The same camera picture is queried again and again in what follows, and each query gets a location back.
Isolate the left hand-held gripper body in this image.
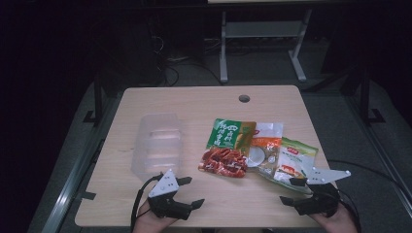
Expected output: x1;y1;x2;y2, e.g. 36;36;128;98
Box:
147;168;193;221

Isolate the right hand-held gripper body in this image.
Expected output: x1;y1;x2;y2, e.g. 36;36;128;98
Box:
292;166;352;217

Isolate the clear plastic container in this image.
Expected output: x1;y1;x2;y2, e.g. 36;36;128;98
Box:
130;112;185;183

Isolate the white and orange packet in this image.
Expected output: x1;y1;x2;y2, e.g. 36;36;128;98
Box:
247;121;285;178

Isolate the green packet of red spices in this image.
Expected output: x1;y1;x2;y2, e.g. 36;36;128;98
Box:
197;117;258;179

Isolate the person's right hand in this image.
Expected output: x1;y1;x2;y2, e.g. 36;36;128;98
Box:
309;202;359;233

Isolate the person's left hand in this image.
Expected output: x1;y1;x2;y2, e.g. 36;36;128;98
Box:
131;199;179;233

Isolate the white and green packet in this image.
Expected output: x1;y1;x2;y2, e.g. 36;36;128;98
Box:
267;136;320;196

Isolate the black metal stand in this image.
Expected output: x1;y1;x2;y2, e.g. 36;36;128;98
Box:
342;63;387;126
83;71;105;128

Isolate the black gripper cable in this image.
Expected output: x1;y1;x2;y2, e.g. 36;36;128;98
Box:
129;174;164;233
326;158;410;199

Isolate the metal floor rail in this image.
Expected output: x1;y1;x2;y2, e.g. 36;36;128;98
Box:
41;93;125;233

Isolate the tangle of floor cables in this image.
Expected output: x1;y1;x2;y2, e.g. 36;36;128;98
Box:
152;34;225;87

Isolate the white metal desk frame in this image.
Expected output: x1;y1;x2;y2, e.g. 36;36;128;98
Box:
219;8;314;84

